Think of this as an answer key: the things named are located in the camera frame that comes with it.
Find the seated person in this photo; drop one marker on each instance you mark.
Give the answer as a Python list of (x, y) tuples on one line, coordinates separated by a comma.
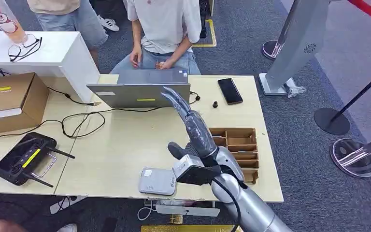
[(163, 22)]

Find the small black knob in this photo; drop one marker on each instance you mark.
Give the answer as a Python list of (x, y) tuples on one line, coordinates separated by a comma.
[(215, 104)]

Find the black smartphone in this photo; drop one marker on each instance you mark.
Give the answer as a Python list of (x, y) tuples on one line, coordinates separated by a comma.
[(230, 91)]

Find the grey flat card reader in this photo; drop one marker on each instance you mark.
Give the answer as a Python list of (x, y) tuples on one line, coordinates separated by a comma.
[(156, 182)]

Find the white striped sneaker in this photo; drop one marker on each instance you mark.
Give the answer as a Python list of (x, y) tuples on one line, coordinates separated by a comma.
[(109, 24)]

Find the crumpled clear plastic wrap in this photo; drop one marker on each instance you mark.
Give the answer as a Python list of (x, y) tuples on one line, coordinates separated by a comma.
[(296, 91)]

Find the black-rimmed eyeglasses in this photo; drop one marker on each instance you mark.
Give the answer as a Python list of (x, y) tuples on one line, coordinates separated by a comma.
[(14, 51)]

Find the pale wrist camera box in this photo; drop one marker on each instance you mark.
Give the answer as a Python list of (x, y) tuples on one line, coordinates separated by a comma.
[(188, 166)]

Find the seated person's right hand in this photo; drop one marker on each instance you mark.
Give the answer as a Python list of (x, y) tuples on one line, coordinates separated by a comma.
[(136, 57)]

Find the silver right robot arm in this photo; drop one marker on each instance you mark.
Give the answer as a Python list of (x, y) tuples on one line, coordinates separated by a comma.
[(252, 205)]

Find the pale shoe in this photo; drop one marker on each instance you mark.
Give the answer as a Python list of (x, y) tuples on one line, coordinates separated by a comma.
[(67, 228)]

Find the standing person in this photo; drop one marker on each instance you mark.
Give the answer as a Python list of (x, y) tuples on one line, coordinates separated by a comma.
[(60, 16)]

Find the chrome stanchion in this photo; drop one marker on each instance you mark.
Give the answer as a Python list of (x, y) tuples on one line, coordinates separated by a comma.
[(270, 49)]

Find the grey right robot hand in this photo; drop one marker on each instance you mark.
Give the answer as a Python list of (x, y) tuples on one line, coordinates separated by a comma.
[(198, 131)]

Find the grey laptop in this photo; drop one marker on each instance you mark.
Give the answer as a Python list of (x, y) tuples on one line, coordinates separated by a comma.
[(140, 94)]

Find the white power strip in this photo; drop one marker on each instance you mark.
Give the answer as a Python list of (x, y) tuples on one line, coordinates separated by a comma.
[(185, 211)]

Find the black stanchion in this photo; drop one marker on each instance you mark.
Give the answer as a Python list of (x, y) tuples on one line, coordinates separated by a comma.
[(331, 121)]

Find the small snack packet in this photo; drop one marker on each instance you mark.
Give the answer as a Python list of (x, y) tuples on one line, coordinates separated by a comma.
[(160, 65)]

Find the white cabinet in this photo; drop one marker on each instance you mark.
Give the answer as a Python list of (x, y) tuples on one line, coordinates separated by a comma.
[(60, 54)]

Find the brown cardboard box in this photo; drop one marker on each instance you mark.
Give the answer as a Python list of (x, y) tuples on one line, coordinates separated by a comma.
[(12, 105)]

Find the drink cup with snowman print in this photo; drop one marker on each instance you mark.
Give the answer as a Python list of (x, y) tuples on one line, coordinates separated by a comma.
[(6, 25)]

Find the wooden card box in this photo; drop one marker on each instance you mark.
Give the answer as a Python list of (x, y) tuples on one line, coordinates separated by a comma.
[(241, 141)]

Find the seated person's left hand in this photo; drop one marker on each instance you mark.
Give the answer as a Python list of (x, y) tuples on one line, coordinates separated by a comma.
[(169, 63)]

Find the grey kiosk stand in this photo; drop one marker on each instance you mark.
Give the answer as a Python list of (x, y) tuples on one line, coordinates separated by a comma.
[(297, 48)]

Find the gold floor plate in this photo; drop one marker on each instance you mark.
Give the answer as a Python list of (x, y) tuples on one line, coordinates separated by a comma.
[(188, 229)]

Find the black remote controller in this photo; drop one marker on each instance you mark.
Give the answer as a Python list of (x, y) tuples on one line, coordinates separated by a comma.
[(19, 160)]

